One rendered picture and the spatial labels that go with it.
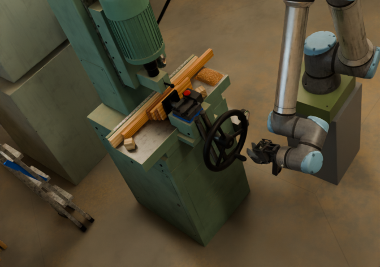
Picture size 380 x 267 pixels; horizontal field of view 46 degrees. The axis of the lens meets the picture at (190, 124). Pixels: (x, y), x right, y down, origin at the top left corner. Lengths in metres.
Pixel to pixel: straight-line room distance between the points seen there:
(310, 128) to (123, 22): 0.82
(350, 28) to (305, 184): 1.18
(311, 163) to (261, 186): 1.04
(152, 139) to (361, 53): 0.96
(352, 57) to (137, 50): 0.92
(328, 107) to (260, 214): 0.78
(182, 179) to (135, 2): 0.87
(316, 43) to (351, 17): 0.43
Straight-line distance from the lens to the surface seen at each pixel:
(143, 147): 1.94
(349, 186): 2.75
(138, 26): 1.75
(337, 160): 2.58
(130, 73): 2.01
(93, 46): 1.99
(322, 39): 2.22
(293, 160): 1.80
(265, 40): 3.76
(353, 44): 1.99
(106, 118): 2.30
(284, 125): 1.84
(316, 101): 2.30
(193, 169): 2.18
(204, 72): 2.13
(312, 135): 1.80
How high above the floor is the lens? 2.28
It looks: 45 degrees down
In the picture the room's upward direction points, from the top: 20 degrees counter-clockwise
